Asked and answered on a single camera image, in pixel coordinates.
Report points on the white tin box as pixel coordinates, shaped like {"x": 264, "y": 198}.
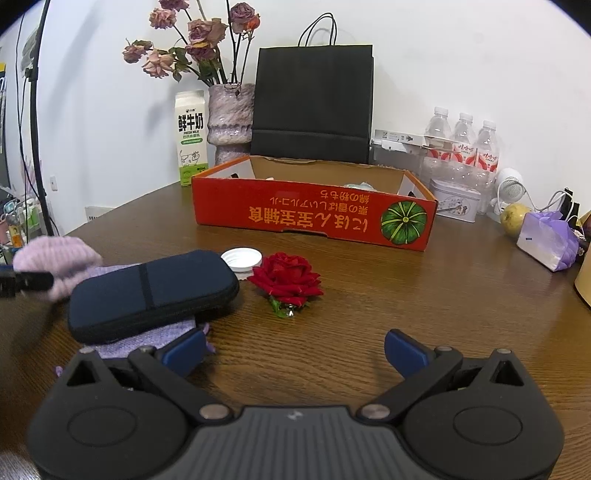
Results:
{"x": 455, "y": 198}

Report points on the purple tissue pack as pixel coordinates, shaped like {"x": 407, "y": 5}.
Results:
{"x": 545, "y": 240}

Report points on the red cardboard box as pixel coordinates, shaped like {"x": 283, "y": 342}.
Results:
{"x": 300, "y": 217}

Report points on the dried pink rose bouquet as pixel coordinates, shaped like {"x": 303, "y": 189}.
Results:
{"x": 203, "y": 34}

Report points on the navy zip case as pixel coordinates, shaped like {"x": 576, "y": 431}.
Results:
{"x": 138, "y": 295}

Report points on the small white fan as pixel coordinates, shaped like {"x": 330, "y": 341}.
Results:
{"x": 510, "y": 184}

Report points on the white green milk carton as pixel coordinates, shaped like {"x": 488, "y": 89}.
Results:
{"x": 189, "y": 138}

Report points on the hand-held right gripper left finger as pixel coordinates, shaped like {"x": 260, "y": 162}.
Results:
{"x": 184, "y": 350}

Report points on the flat white box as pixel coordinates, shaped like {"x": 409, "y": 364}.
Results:
{"x": 397, "y": 137}

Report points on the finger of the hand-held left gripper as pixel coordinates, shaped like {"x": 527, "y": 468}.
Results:
{"x": 32, "y": 280}

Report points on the red artificial rose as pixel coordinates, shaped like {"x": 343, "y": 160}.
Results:
{"x": 286, "y": 277}

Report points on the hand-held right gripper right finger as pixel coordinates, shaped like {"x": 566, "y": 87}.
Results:
{"x": 404, "y": 353}

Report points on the white plastic cap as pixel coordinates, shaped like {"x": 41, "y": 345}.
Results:
{"x": 240, "y": 258}

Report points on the black paper bag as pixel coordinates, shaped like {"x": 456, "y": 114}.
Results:
{"x": 314, "y": 101}

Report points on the white wall socket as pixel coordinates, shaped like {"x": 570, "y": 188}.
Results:
{"x": 54, "y": 183}

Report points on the clear plastic packet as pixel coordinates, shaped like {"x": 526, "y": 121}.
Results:
{"x": 364, "y": 186}

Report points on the cluster of small bottles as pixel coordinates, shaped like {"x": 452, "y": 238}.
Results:
{"x": 18, "y": 230}

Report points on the green apple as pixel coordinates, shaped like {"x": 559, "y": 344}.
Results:
{"x": 512, "y": 219}

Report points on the light purple fuzzy sock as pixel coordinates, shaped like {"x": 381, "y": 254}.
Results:
{"x": 55, "y": 258}

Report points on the clear water bottle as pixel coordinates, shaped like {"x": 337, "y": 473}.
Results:
{"x": 488, "y": 143}
{"x": 437, "y": 129}
{"x": 463, "y": 136}

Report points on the black power adapter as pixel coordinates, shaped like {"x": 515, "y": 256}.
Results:
{"x": 569, "y": 196}

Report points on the purple mottled vase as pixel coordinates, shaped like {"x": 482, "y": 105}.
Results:
{"x": 231, "y": 120}

